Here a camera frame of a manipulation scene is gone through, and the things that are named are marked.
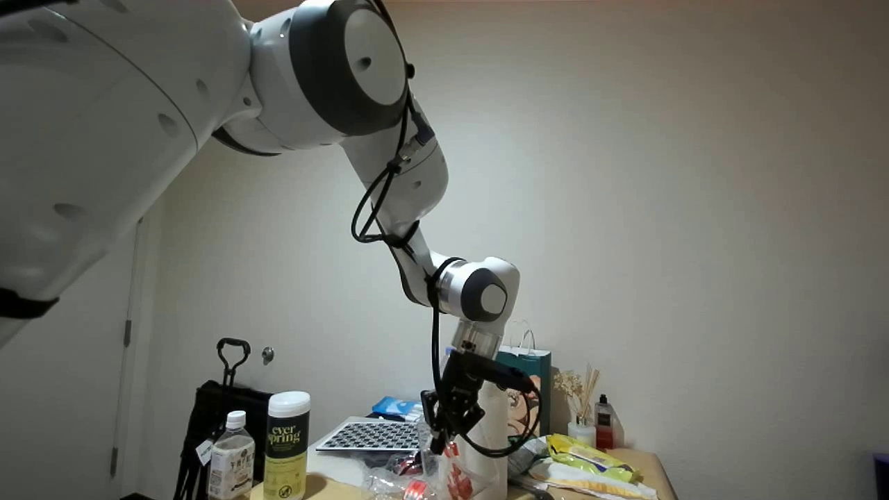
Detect blue packet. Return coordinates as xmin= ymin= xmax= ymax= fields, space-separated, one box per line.
xmin=370 ymin=394 xmax=430 ymax=429

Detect dark blue bin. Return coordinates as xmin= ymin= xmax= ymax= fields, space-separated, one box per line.
xmin=869 ymin=451 xmax=889 ymax=500

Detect wooden sticks in cup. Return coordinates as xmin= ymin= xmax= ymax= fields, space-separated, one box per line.
xmin=552 ymin=365 xmax=606 ymax=447

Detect red bottle with black cap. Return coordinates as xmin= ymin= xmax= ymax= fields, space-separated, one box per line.
xmin=595 ymin=391 xmax=620 ymax=453

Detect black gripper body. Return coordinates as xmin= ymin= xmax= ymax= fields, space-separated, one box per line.
xmin=430 ymin=348 xmax=492 ymax=432

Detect clear packet with red contents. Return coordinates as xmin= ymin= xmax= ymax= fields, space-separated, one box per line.
xmin=363 ymin=466 xmax=441 ymax=500

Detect grey keyboard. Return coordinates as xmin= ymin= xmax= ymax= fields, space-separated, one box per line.
xmin=314 ymin=418 xmax=435 ymax=458

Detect clear bottle with white cap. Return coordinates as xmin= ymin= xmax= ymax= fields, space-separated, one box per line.
xmin=191 ymin=410 xmax=259 ymax=500

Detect yellow packet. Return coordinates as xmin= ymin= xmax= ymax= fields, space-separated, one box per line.
xmin=545 ymin=432 xmax=644 ymax=486

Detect black bag with handle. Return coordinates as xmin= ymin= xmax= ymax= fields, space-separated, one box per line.
xmin=174 ymin=337 xmax=277 ymax=500

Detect teal box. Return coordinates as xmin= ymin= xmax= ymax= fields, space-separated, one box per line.
xmin=494 ymin=329 xmax=555 ymax=439

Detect grey green pouch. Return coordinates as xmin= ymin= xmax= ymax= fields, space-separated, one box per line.
xmin=517 ymin=436 xmax=555 ymax=494

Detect white paper towel roll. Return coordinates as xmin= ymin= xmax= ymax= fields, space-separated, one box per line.
xmin=466 ymin=382 xmax=517 ymax=500

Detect yellow canister with white lid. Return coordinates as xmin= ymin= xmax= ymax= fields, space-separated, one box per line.
xmin=260 ymin=390 xmax=314 ymax=500

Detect white flat package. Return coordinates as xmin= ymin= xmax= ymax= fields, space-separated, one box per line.
xmin=545 ymin=462 xmax=662 ymax=500

